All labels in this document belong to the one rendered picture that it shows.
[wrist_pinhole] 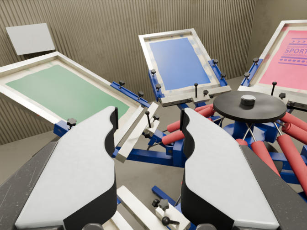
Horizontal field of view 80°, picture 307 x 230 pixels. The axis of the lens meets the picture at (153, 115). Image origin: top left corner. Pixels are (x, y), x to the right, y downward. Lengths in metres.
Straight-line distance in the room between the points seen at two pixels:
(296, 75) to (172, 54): 1.00
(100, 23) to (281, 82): 2.85
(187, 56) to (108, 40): 2.04
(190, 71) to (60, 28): 2.39
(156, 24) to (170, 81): 2.41
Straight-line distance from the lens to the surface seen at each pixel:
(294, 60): 1.87
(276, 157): 1.17
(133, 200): 0.88
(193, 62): 1.83
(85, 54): 3.58
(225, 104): 0.95
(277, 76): 1.76
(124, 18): 3.70
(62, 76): 1.42
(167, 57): 1.83
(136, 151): 1.28
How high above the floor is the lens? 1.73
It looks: 29 degrees down
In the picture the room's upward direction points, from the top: 7 degrees counter-clockwise
